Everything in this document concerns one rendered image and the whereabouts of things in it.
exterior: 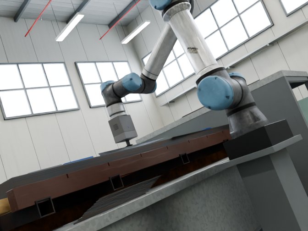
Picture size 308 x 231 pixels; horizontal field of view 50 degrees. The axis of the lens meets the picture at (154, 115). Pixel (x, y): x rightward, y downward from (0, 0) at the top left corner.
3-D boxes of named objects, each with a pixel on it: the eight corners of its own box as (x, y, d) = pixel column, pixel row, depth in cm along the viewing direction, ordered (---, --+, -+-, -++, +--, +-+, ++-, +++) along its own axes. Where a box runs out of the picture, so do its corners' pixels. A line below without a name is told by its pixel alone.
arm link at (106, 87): (107, 78, 142) (94, 86, 147) (116, 101, 141) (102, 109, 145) (119, 78, 149) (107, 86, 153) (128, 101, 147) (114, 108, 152)
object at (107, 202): (49, 232, 93) (45, 218, 93) (140, 194, 124) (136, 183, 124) (74, 224, 85) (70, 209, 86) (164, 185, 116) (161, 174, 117)
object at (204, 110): (136, 145, 279) (135, 140, 279) (177, 135, 326) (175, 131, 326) (283, 75, 201) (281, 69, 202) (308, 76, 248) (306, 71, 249)
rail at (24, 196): (12, 212, 92) (6, 192, 93) (245, 134, 220) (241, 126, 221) (18, 210, 90) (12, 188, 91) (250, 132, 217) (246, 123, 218)
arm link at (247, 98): (259, 101, 130) (245, 70, 132) (248, 102, 119) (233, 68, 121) (232, 113, 136) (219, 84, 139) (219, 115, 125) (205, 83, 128)
